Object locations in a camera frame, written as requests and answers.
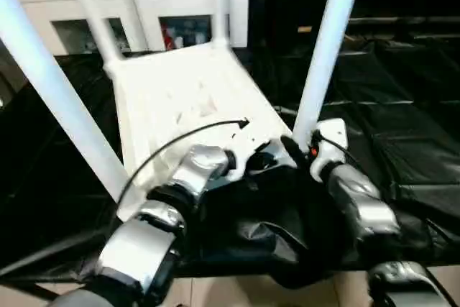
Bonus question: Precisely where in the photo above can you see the white plastic table leg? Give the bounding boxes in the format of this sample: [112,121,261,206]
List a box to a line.
[210,0,231,50]
[0,0,131,208]
[292,0,367,147]
[66,0,126,68]

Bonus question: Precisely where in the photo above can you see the white plastic table top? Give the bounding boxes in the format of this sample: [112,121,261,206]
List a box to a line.
[103,42,299,222]

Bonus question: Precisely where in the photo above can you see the black work mat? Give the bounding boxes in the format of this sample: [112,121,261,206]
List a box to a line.
[0,47,460,290]

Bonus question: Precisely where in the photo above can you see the white glass-door cabinet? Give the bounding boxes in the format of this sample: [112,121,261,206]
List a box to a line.
[19,0,249,55]

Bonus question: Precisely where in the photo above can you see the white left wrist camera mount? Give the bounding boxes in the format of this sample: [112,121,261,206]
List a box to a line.
[229,119,282,179]

